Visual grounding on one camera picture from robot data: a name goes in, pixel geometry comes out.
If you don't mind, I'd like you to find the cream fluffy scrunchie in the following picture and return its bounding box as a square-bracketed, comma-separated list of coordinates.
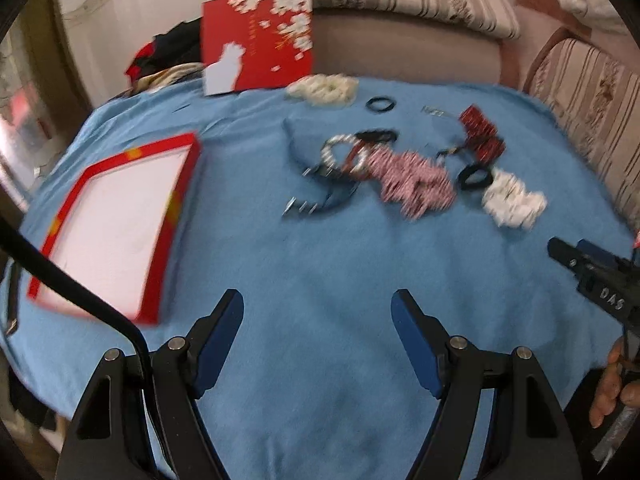
[285, 74, 359, 106]

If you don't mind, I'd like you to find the right hand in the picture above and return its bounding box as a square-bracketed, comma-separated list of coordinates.
[589, 338, 640, 428]

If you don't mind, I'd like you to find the blue towel cloth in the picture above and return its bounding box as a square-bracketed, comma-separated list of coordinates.
[21, 79, 634, 479]

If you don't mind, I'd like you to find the small keyring charm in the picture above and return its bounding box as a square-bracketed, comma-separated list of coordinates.
[436, 146, 464, 159]

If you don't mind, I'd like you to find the white pearl bracelet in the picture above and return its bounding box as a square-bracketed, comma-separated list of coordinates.
[319, 133, 371, 176]

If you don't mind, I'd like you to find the small black hair tie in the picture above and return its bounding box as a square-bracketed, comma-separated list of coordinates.
[365, 95, 397, 115]

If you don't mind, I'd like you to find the dark clothes pile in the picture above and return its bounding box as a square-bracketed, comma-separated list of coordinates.
[122, 18, 204, 96]

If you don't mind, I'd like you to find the silver hair clip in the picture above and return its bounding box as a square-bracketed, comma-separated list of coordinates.
[422, 105, 458, 120]

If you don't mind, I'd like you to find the blue strap wristwatch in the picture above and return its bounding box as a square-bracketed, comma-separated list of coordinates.
[282, 119, 359, 217]

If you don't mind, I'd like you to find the black hair tie loop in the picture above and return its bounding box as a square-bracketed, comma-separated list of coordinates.
[456, 164, 494, 192]

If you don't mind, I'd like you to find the red dotted bow hair tie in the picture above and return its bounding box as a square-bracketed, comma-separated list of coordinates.
[456, 104, 508, 164]

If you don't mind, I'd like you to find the red white checkered scrunchie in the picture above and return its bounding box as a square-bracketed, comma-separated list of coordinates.
[368, 148, 457, 220]

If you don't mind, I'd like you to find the black cable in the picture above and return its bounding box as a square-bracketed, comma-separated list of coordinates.
[0, 213, 151, 380]

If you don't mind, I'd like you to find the black phone device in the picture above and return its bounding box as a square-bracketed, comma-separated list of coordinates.
[3, 261, 22, 337]

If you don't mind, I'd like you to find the red box lid with flowers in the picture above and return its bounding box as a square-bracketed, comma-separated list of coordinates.
[201, 0, 312, 96]

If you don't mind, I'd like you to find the black scrunchie hair band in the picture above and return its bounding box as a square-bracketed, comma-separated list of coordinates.
[355, 129, 398, 144]

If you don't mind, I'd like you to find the red jewelry tray box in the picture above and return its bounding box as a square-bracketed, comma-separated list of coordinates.
[41, 132, 201, 325]

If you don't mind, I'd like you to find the white fluffy scrunchie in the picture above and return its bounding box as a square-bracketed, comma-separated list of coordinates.
[482, 168, 548, 230]

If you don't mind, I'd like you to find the striped cushion right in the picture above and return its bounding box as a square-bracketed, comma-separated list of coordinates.
[525, 38, 639, 231]

